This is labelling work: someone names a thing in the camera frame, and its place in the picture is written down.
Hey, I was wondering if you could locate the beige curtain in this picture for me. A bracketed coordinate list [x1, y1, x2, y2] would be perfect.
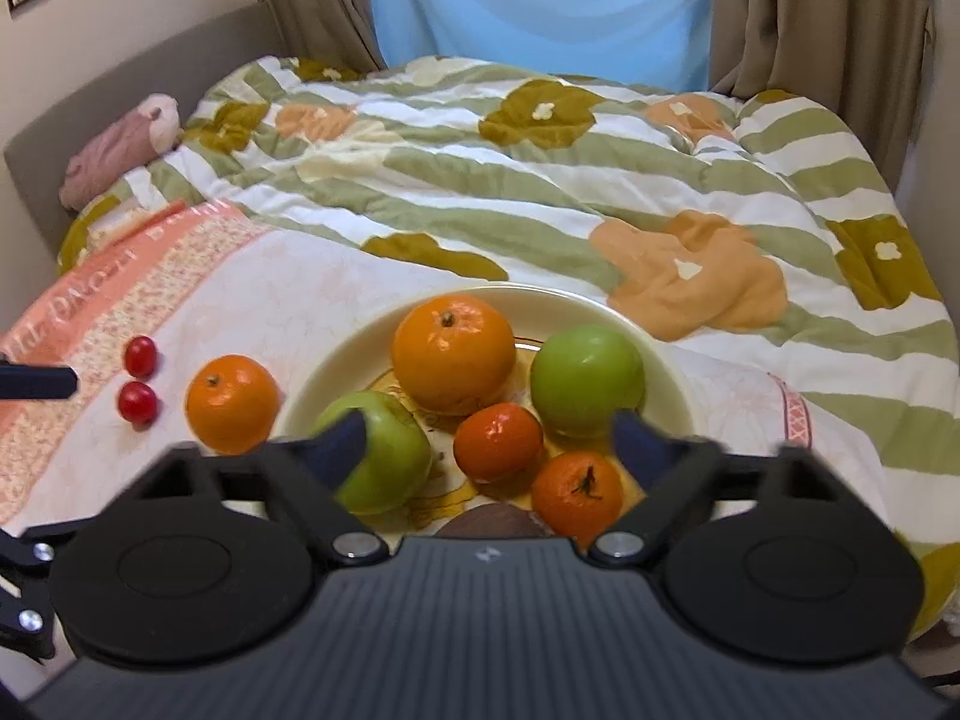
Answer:
[709, 0, 938, 192]
[244, 0, 387, 76]

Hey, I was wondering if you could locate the peach floral tablecloth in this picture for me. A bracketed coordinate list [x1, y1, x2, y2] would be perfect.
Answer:
[0, 199, 818, 541]

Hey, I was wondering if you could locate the red cherry tomato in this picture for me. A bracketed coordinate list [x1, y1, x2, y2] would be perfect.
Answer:
[118, 381, 160, 428]
[124, 336, 158, 380]

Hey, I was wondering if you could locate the brown kiwi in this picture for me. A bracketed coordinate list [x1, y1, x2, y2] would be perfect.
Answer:
[435, 504, 552, 539]

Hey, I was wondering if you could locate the light-skinned orange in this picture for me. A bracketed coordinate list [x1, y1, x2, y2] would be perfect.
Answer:
[185, 355, 281, 455]
[391, 294, 517, 417]

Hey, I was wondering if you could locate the grey bed headboard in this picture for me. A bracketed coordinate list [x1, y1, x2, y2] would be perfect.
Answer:
[4, 4, 290, 263]

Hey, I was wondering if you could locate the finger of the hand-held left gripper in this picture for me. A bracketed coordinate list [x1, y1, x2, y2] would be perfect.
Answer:
[0, 361, 80, 400]
[0, 529, 59, 665]

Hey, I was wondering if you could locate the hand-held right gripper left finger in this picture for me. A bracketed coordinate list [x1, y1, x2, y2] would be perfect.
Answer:
[56, 409, 389, 567]

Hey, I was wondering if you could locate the green apple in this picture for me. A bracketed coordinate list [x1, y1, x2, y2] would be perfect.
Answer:
[529, 325, 647, 440]
[311, 390, 434, 516]

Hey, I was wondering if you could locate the light blue sheer curtain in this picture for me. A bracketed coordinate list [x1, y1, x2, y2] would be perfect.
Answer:
[360, 0, 713, 95]

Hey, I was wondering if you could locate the pink plush toy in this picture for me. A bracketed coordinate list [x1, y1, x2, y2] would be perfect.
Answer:
[58, 92, 185, 212]

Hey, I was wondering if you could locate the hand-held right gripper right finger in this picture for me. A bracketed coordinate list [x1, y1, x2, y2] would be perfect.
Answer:
[589, 409, 893, 567]

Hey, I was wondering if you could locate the cream plate with cartoon print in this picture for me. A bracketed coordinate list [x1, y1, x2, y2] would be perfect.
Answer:
[281, 283, 706, 533]

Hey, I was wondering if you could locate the green striped floral quilt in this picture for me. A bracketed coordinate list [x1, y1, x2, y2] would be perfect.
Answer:
[56, 55, 960, 646]

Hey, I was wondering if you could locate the small dark tangerine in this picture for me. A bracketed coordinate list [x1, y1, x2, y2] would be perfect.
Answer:
[453, 403, 545, 483]
[531, 451, 625, 548]

